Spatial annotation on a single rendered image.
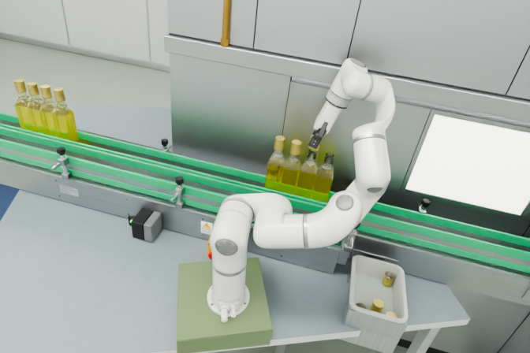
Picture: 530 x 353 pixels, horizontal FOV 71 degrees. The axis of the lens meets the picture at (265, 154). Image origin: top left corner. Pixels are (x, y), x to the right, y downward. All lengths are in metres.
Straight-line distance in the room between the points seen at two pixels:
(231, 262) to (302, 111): 0.61
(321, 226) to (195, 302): 0.48
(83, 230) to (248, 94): 0.79
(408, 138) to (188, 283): 0.87
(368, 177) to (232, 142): 0.72
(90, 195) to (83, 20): 4.12
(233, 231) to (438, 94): 0.78
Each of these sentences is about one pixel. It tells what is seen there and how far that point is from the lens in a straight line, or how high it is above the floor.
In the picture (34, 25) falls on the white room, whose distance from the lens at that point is 6.04.
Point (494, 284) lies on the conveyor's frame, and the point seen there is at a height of 0.82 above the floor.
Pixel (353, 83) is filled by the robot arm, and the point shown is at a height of 1.44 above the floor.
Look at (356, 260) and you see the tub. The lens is 1.36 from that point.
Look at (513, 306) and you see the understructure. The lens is 1.99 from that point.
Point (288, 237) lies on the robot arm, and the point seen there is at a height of 1.14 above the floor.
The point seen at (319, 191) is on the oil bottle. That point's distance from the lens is 1.30.
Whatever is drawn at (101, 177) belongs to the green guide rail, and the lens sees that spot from 1.50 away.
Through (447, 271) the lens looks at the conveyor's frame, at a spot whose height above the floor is 0.82.
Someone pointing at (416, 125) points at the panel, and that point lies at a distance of 1.34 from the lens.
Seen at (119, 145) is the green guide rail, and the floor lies 0.95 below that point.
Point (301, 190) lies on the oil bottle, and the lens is 1.32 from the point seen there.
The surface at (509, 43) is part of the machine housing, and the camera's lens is 1.33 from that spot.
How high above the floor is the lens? 1.78
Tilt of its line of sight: 32 degrees down
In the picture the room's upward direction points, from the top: 7 degrees clockwise
